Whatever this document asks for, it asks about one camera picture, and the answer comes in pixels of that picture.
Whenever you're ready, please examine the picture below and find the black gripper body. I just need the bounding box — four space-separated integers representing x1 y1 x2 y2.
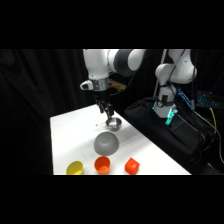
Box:
94 89 110 108

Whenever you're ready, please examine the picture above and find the grey plastic bowl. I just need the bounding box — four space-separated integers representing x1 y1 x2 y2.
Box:
93 131 120 156

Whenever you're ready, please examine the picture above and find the small steel measuring cup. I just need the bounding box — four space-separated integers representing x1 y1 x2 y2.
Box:
95 117 123 132

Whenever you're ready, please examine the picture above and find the black robot stand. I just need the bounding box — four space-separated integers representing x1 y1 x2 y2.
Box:
123 97 224 176

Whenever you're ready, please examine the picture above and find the orange plastic cup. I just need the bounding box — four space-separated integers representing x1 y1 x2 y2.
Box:
94 156 112 175

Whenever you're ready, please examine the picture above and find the red-orange cube block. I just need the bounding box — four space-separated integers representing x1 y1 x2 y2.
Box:
124 157 141 175

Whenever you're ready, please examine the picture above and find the black curtain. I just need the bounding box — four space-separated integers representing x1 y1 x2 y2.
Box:
0 49 224 176

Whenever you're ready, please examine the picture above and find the yellow plastic cup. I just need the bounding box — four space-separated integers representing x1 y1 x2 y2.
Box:
65 160 85 176

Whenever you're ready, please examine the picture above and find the blue-lit electronics box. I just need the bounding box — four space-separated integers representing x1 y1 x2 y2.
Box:
176 87 224 110

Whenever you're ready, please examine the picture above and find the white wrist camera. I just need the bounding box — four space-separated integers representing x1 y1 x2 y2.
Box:
79 80 94 91

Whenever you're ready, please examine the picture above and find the yellow cable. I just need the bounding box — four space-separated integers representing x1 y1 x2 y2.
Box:
192 107 222 153

